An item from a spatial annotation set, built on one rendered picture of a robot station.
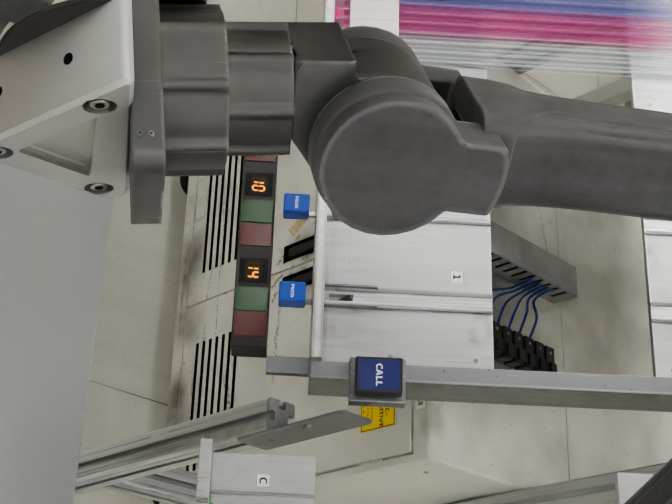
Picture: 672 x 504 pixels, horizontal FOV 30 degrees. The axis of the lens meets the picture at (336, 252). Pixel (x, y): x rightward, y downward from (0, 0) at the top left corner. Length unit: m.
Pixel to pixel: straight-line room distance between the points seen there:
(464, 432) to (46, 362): 0.65
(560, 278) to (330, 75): 1.31
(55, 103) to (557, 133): 0.26
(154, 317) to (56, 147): 1.54
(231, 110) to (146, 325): 1.57
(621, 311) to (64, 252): 1.09
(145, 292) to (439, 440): 0.72
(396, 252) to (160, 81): 0.85
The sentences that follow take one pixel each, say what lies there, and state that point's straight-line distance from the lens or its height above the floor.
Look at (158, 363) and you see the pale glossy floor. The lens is 2.17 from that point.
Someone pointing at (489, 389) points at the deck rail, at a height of 0.85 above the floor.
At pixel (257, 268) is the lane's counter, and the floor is 0.66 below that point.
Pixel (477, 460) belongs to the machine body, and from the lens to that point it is 1.72.
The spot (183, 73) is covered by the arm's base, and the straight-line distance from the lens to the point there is 0.62.
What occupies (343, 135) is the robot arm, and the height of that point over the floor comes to 1.26.
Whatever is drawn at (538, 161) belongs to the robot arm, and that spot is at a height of 1.30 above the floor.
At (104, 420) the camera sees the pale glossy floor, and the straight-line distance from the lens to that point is 2.08.
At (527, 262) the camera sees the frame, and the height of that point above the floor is 0.66.
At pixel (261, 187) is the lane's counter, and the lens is 1.47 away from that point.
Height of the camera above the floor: 1.64
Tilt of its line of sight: 40 degrees down
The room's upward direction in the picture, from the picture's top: 69 degrees clockwise
